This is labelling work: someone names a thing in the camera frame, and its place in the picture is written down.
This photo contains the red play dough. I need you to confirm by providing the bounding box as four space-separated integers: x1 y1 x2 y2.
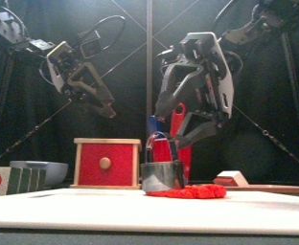
145 183 228 200

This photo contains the red toy spatula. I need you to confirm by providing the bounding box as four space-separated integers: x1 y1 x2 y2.
168 101 194 184

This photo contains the blue toy utensil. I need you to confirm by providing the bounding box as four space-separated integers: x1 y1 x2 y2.
148 114 164 139

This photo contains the wooden box with red front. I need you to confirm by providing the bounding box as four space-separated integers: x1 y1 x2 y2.
69 137 142 190

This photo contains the white toy block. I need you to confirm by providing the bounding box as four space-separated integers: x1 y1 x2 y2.
212 169 251 188

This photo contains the grey-blue bowl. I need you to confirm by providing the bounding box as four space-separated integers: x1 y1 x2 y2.
9 160 70 188

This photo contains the pink-brown tray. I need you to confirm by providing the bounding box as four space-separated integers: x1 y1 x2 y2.
215 183 299 195

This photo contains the white green block red dot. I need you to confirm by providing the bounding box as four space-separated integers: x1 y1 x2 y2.
0 165 47 198

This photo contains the white cutting board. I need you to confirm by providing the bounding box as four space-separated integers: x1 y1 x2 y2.
0 187 299 237

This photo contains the black vertical frame pole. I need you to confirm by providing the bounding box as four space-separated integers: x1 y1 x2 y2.
145 0 154 128

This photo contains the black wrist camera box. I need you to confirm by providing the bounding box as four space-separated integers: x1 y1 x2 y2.
77 30 104 60

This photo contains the black looped wrist cable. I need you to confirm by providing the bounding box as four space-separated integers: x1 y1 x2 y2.
75 14 128 54

